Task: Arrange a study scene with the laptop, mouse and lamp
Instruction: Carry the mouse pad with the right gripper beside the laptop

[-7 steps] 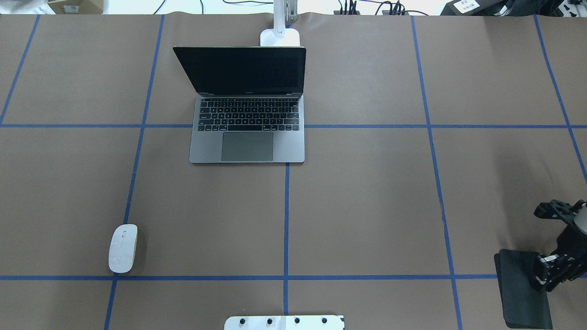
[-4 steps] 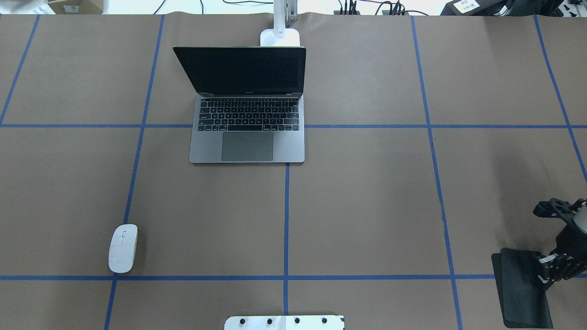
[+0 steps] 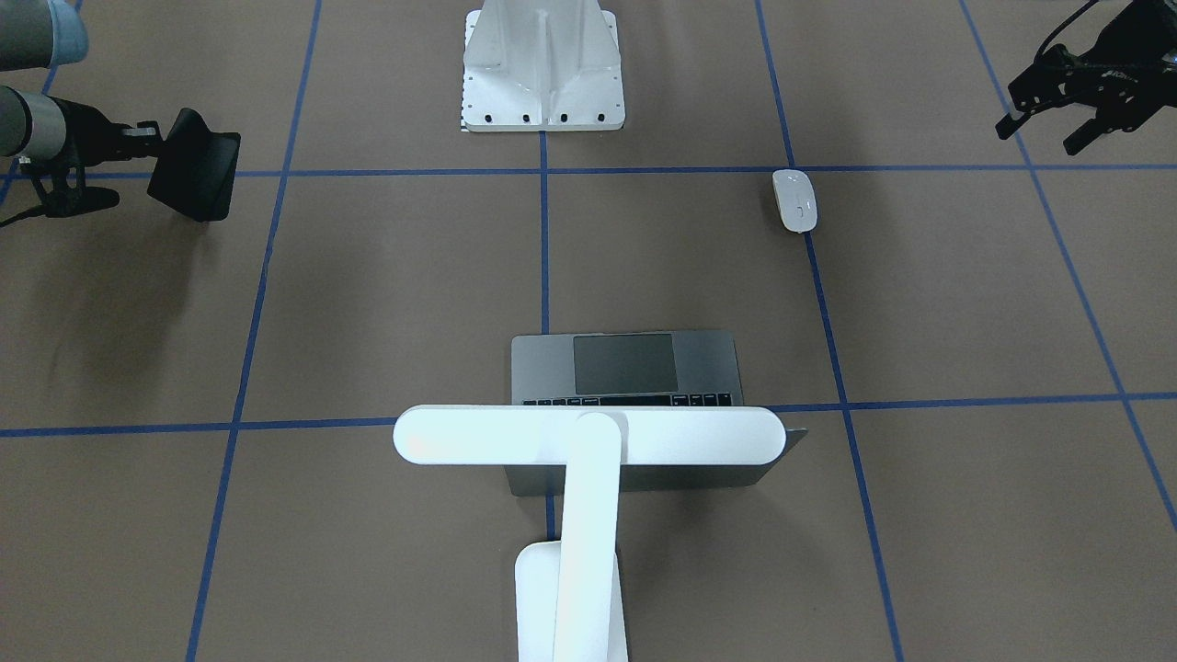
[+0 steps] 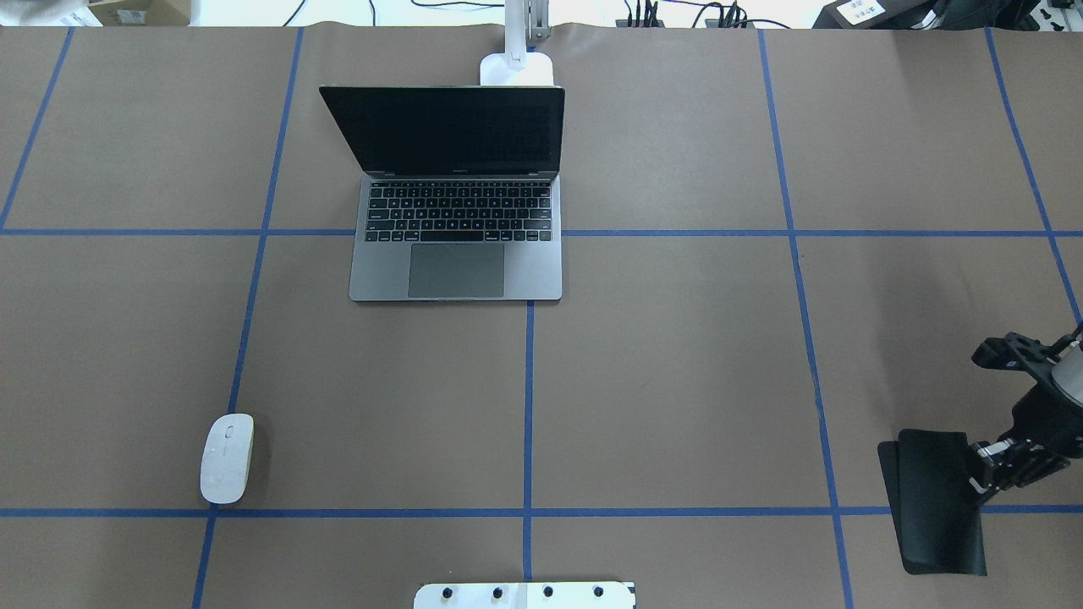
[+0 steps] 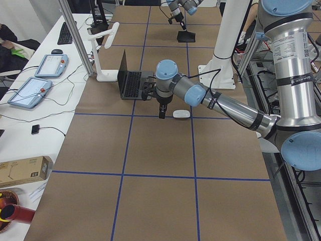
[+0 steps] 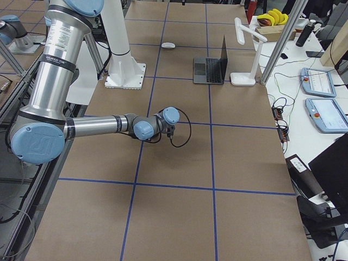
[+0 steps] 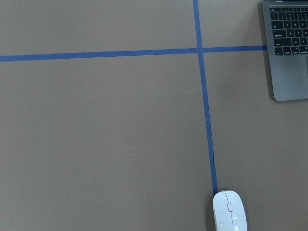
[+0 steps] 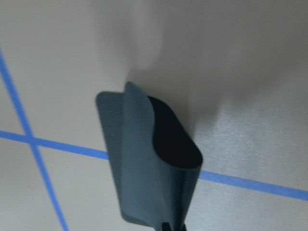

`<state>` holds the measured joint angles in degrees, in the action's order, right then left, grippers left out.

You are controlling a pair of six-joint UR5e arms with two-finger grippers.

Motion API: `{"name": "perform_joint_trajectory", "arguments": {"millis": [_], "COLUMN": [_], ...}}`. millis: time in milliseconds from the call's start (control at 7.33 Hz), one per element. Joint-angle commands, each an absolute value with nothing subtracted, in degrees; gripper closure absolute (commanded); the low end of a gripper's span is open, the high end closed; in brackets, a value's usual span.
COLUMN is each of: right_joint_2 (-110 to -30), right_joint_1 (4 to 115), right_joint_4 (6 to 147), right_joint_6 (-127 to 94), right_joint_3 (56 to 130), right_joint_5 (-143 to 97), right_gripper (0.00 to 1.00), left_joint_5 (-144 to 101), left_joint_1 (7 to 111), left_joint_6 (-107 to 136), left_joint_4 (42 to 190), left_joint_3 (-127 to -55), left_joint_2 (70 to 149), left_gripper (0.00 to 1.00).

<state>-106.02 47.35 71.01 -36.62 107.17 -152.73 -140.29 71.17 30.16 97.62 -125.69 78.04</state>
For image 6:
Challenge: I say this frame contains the black water bottle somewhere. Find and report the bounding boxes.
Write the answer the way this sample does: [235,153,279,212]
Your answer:
[296,20,316,47]

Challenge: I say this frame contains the grey laptop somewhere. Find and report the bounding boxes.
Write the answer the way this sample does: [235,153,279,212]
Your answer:
[193,36,228,85]

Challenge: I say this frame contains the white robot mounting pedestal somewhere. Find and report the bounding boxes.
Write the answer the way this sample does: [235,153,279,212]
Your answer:
[101,0,146,90]

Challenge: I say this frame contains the upper blue teach pendant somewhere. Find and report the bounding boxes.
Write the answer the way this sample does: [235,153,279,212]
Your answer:
[300,67,337,98]

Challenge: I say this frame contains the aluminium frame post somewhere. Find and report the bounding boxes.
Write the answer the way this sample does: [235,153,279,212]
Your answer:
[260,0,308,85]

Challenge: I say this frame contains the cardboard box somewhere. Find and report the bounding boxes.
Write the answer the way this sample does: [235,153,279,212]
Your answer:
[255,25,285,42]

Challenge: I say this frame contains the white computer mouse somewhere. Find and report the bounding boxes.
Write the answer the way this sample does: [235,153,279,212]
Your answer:
[161,42,176,49]

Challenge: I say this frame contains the black smartphone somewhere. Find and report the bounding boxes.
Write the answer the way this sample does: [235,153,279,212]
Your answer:
[306,51,325,58]

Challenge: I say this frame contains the blue teach pendant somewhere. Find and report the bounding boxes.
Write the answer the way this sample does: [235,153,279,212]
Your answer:
[300,67,337,98]
[305,98,347,134]

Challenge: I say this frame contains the yellow bananas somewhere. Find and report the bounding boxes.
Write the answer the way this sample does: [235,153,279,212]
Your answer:
[257,9,289,27]

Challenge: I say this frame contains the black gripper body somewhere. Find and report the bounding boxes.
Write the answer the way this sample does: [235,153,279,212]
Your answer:
[165,125,175,138]

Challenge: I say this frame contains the white desk lamp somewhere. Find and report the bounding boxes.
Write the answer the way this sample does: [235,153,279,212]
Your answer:
[229,17,268,86]

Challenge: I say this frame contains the lower blue teach pendant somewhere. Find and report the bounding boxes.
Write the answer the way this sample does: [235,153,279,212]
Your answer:
[305,98,347,134]

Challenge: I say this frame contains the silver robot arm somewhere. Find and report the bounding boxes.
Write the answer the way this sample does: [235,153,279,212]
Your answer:
[1,15,28,45]
[10,1,180,164]

